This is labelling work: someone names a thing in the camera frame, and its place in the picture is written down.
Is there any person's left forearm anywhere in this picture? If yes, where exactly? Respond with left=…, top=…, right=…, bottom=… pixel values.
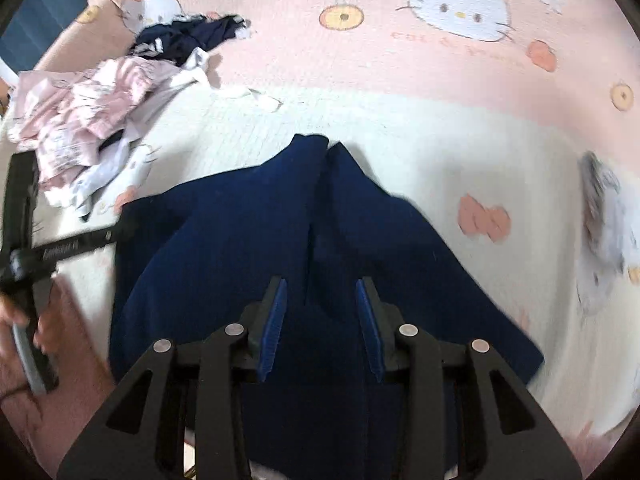
left=0, top=385, right=56, bottom=461

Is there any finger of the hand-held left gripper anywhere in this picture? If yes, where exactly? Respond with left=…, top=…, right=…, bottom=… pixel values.
left=32, top=227, right=127, bottom=267

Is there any grey and white cloth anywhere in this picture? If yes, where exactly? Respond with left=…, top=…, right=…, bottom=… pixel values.
left=577, top=151, right=640, bottom=313

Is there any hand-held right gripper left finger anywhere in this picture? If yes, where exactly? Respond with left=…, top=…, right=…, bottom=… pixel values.
left=57, top=276, right=289, bottom=480

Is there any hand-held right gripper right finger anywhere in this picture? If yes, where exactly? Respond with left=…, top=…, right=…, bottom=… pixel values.
left=355, top=276, right=584, bottom=480

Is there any blue cloth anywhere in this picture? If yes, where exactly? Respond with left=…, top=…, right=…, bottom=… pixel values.
left=0, top=0, right=103, bottom=73

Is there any dark navy garment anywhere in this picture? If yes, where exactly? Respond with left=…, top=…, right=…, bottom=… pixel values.
left=127, top=14, right=252, bottom=69

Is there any pink striped garment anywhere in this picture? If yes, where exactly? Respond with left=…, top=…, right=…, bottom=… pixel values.
left=6, top=56, right=177, bottom=192

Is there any pile of pink white clothes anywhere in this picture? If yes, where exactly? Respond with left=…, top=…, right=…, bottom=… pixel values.
left=67, top=47, right=282, bottom=218

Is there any pink cartoon cat printed blanket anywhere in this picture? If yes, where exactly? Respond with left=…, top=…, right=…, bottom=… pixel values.
left=0, top=0, right=640, bottom=480

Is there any navy blue garment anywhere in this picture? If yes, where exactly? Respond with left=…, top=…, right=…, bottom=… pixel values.
left=109, top=133, right=546, bottom=480

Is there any person's left hand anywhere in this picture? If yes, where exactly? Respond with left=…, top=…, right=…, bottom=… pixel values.
left=0, top=292, right=57, bottom=386

